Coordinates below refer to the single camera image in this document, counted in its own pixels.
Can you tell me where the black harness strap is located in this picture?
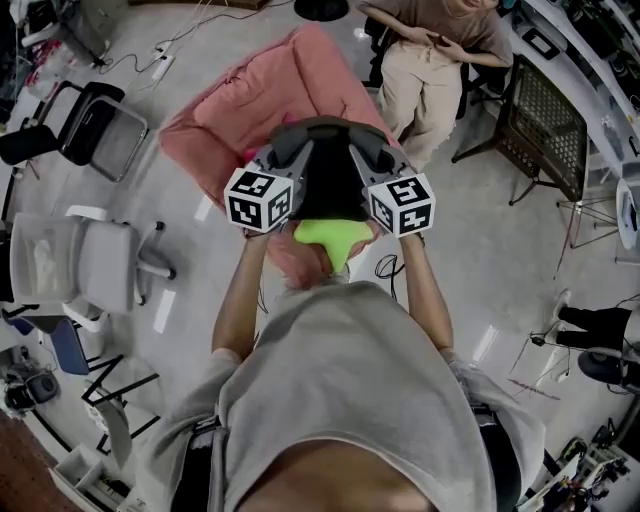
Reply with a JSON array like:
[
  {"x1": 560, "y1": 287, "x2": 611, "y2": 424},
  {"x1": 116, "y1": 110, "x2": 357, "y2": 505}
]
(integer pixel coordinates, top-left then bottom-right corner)
[
  {"x1": 469, "y1": 404, "x2": 524, "y2": 512},
  {"x1": 182, "y1": 417, "x2": 231, "y2": 512}
]

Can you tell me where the blue chair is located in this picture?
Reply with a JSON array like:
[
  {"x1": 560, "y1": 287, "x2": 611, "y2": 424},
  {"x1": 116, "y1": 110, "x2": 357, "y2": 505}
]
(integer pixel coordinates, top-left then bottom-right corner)
[{"x1": 2, "y1": 304, "x2": 124, "y2": 376}]

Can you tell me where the grey round device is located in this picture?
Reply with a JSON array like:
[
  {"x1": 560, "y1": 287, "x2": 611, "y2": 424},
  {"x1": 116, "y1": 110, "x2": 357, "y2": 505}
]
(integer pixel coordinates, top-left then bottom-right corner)
[{"x1": 4, "y1": 372, "x2": 56, "y2": 412}]

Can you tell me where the black standing fan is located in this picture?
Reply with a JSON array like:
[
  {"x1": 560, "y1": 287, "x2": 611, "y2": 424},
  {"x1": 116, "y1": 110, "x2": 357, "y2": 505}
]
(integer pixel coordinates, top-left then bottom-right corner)
[{"x1": 293, "y1": 0, "x2": 350, "y2": 22}]

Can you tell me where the white round table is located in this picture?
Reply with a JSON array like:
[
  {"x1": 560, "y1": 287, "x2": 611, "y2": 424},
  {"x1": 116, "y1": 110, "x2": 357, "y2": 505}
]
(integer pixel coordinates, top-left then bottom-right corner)
[{"x1": 614, "y1": 177, "x2": 640, "y2": 251}]

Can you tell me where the brown wooden step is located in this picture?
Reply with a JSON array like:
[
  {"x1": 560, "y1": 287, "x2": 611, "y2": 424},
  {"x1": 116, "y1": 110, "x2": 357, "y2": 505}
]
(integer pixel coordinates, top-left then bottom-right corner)
[{"x1": 128, "y1": 0, "x2": 271, "y2": 11}]

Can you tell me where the person's grey shirt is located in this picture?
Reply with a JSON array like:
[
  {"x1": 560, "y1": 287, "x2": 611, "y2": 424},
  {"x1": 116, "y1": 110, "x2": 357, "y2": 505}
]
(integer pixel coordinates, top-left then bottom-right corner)
[{"x1": 134, "y1": 279, "x2": 546, "y2": 512}]

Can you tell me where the black mesh chair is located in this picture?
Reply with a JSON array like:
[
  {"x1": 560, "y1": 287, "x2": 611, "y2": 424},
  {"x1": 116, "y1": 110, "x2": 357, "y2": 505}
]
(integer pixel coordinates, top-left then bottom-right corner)
[{"x1": 451, "y1": 53, "x2": 589, "y2": 207}]

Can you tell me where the black office chair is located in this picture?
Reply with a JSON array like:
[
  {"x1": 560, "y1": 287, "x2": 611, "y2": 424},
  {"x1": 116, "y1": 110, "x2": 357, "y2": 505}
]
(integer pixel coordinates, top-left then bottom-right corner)
[{"x1": 363, "y1": 14, "x2": 501, "y2": 121}]

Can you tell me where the grey chair with black frame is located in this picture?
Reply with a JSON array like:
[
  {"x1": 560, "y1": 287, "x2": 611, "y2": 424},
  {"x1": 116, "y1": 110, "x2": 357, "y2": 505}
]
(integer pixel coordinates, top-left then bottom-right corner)
[{"x1": 82, "y1": 354, "x2": 164, "y2": 469}]

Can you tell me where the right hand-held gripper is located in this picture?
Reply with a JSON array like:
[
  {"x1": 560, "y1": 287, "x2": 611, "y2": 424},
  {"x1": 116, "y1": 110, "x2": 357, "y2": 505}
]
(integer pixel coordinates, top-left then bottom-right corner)
[{"x1": 347, "y1": 143, "x2": 437, "y2": 240}]

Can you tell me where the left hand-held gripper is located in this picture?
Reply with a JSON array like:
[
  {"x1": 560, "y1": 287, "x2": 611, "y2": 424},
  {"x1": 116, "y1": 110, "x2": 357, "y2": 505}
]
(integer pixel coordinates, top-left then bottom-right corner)
[{"x1": 223, "y1": 139, "x2": 315, "y2": 239}]

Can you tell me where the pink armchair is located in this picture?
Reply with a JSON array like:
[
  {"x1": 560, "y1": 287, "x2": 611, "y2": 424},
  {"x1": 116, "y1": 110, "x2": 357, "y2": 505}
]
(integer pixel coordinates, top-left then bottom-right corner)
[{"x1": 157, "y1": 23, "x2": 401, "y2": 291}]

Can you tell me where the person's right forearm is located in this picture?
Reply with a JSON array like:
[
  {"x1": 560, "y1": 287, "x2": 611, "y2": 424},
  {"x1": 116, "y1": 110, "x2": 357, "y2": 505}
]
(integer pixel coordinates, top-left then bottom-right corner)
[{"x1": 399, "y1": 233, "x2": 455, "y2": 351}]

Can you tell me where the white office chair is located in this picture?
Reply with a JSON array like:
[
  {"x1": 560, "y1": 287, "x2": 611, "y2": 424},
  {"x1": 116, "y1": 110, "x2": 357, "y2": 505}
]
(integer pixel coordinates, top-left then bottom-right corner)
[{"x1": 9, "y1": 204, "x2": 177, "y2": 334}]

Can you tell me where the white box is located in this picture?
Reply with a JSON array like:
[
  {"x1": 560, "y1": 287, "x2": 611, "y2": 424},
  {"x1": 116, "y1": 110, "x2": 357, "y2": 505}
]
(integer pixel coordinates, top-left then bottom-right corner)
[{"x1": 52, "y1": 442, "x2": 109, "y2": 494}]

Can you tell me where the person's left forearm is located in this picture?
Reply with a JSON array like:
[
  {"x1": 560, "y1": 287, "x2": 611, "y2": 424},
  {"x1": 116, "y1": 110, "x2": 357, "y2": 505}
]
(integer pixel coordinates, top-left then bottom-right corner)
[{"x1": 212, "y1": 232, "x2": 274, "y2": 357}]

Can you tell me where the white power strip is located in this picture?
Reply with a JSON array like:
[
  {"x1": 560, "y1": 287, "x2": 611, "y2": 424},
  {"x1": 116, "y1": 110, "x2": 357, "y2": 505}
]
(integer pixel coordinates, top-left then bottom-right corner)
[{"x1": 151, "y1": 40, "x2": 176, "y2": 81}]

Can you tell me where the black cable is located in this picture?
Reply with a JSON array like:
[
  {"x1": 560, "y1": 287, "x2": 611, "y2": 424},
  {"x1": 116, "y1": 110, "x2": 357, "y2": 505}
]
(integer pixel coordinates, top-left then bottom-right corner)
[{"x1": 374, "y1": 253, "x2": 405, "y2": 301}]

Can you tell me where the glass side table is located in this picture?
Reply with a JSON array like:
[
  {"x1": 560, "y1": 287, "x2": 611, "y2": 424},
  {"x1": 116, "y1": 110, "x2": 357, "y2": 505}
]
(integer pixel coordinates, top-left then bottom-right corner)
[{"x1": 554, "y1": 197, "x2": 626, "y2": 251}]

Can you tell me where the black folding chair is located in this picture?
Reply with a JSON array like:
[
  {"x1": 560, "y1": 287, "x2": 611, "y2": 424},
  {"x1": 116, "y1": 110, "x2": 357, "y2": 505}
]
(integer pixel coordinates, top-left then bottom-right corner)
[{"x1": 0, "y1": 80, "x2": 150, "y2": 184}]

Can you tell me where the green star pillow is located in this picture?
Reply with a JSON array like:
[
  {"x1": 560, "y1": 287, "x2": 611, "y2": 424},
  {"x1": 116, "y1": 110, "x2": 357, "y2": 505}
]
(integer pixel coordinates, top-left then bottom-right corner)
[{"x1": 293, "y1": 218, "x2": 377, "y2": 275}]

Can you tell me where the white shelf unit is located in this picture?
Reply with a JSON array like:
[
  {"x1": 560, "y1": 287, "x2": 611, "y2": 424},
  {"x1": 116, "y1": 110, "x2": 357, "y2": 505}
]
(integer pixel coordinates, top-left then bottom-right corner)
[{"x1": 499, "y1": 0, "x2": 640, "y2": 181}]

